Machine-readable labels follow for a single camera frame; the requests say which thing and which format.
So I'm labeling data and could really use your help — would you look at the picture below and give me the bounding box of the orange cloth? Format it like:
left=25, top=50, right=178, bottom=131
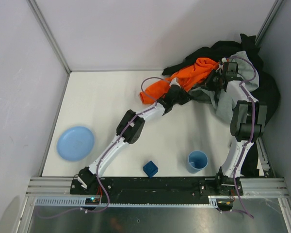
left=139, top=57, right=219, bottom=104

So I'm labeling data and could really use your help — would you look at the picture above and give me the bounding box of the grey cloth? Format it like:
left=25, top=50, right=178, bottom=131
left=191, top=50, right=261, bottom=124

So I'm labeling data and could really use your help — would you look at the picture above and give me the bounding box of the black cloth pile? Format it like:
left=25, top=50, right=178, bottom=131
left=162, top=33, right=281, bottom=177

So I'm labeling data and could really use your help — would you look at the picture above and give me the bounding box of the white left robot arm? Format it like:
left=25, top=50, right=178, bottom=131
left=77, top=83, right=192, bottom=190

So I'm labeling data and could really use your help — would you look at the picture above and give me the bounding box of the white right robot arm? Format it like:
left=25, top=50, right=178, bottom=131
left=205, top=70, right=267, bottom=195

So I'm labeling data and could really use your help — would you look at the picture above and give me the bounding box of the light blue cup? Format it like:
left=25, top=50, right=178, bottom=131
left=187, top=150, right=208, bottom=174

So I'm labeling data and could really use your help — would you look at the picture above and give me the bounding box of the dark blue cube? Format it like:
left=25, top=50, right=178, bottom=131
left=143, top=161, right=159, bottom=178

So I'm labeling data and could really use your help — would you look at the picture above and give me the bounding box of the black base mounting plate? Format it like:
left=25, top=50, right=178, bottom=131
left=70, top=176, right=243, bottom=204

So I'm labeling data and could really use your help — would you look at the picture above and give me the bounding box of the light blue plate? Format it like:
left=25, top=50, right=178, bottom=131
left=56, top=126, right=95, bottom=162

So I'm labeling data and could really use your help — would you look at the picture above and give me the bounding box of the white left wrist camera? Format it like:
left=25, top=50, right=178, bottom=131
left=169, top=77, right=181, bottom=87

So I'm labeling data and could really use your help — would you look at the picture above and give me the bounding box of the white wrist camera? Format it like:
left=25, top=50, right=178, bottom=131
left=222, top=58, right=238, bottom=80
left=169, top=77, right=181, bottom=87

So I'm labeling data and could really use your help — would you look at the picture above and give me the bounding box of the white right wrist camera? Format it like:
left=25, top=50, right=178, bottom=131
left=222, top=58, right=238, bottom=80

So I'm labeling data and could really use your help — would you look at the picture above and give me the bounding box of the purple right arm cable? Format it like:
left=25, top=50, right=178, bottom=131
left=229, top=54, right=257, bottom=219

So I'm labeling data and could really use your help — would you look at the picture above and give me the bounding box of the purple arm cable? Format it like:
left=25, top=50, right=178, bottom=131
left=229, top=54, right=257, bottom=219
left=35, top=77, right=172, bottom=219

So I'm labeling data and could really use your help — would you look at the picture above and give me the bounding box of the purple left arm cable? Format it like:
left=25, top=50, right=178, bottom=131
left=35, top=77, right=172, bottom=219

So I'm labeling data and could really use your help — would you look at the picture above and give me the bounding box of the white slotted cable duct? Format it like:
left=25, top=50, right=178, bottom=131
left=35, top=196, right=233, bottom=208

